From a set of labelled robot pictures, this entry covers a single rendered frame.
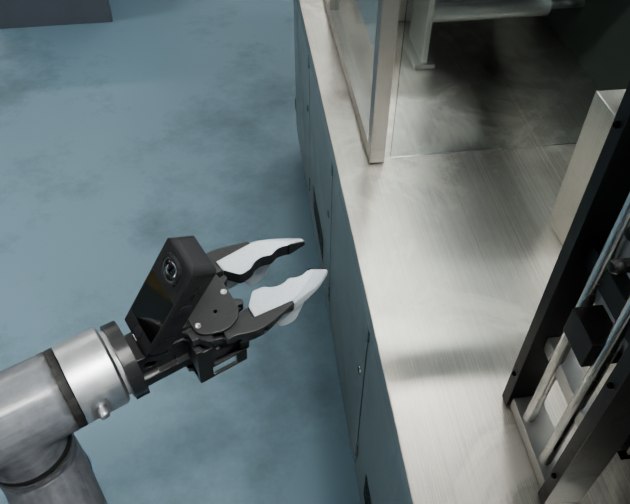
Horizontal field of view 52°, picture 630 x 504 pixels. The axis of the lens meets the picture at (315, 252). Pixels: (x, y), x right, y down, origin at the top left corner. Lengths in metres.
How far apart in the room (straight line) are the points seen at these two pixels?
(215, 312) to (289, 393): 1.40
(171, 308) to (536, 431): 0.56
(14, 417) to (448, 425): 0.57
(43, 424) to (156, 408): 1.44
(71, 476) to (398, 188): 0.81
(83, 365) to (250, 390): 1.45
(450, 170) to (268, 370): 1.00
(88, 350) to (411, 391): 0.51
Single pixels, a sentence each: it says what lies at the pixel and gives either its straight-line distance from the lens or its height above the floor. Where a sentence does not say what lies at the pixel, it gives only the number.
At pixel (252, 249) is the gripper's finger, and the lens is 0.64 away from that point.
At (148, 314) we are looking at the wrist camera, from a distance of 0.58.
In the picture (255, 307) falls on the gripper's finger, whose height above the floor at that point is 1.24.
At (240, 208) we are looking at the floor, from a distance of 2.52.
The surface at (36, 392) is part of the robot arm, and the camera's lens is 0.58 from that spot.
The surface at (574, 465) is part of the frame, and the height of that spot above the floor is 1.01.
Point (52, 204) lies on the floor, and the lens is 2.72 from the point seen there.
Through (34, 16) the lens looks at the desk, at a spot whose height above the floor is 0.06.
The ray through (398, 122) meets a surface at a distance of 1.25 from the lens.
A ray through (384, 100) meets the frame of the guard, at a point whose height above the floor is 1.05.
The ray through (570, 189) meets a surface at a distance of 1.15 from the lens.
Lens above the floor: 1.71
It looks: 47 degrees down
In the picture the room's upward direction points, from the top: straight up
